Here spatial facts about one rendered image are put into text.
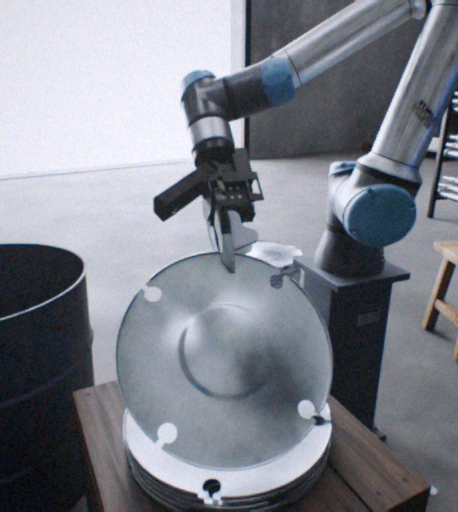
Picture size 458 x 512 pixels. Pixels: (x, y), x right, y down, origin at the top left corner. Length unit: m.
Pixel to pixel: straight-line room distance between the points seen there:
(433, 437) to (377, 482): 0.66
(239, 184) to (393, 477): 0.45
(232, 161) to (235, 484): 0.46
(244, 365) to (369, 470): 0.21
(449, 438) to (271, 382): 0.78
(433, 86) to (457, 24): 0.09
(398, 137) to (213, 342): 0.45
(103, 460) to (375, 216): 0.56
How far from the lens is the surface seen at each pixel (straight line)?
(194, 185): 0.69
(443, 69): 0.81
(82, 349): 0.95
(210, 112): 0.76
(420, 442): 1.29
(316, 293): 1.01
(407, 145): 0.81
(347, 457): 0.69
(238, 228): 0.66
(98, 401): 0.78
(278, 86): 0.77
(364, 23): 0.92
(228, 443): 0.59
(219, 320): 0.61
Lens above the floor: 0.82
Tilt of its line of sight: 21 degrees down
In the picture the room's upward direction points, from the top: straight up
